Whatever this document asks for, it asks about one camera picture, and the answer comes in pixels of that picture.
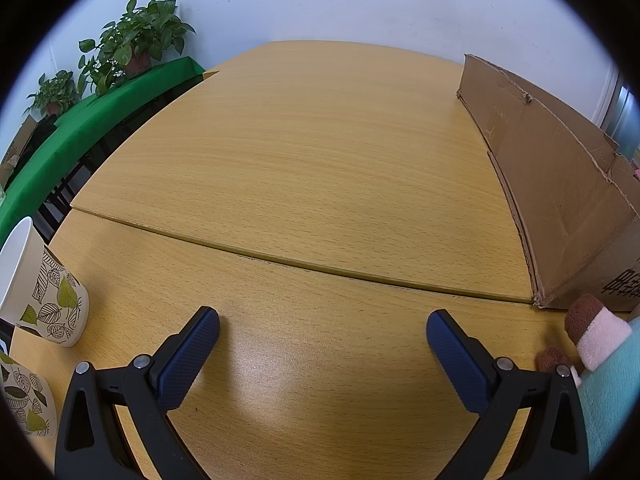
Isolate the large potted green plant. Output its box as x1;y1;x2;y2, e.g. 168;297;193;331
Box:
77;0;196;96

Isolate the small potted green plant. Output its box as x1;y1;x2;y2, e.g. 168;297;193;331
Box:
25;70;79;116

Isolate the leaf pattern paper cup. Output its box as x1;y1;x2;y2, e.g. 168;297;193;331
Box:
1;217;90;347

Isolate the small cardboard box background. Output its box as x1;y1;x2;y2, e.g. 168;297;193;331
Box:
0;114;38;190

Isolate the green cloth covered table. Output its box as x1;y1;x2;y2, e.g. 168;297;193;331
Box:
1;56;204;238

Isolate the pastel plush toy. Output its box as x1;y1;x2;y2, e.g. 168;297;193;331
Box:
536;295;639;469

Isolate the brown cardboard box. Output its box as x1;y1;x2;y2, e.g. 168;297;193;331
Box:
458;54;639;312

